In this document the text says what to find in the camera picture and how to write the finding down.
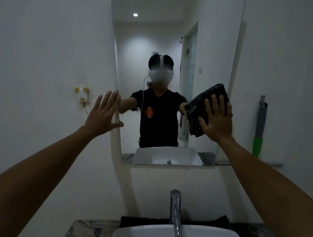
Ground person's right forearm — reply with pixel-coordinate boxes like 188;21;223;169
216;136;313;237

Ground person's left forearm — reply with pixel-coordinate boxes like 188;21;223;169
0;126;95;237

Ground grey squeegee with green handle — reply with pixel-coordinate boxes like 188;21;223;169
252;95;268;158

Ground white sink basin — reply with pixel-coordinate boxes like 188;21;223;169
112;224;240;237

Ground person's right hand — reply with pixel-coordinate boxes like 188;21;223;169
198;94;233;143

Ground black cleaning cloth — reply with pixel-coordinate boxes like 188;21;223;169
184;84;233;138

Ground yellow and white wall hook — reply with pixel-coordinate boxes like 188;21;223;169
74;85;90;115

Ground frameless wall mirror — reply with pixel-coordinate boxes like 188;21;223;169
111;0;246;167

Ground chrome faucet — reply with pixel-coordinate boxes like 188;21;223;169
169;189;183;237

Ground person's left hand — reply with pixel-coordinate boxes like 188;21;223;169
84;90;124;137

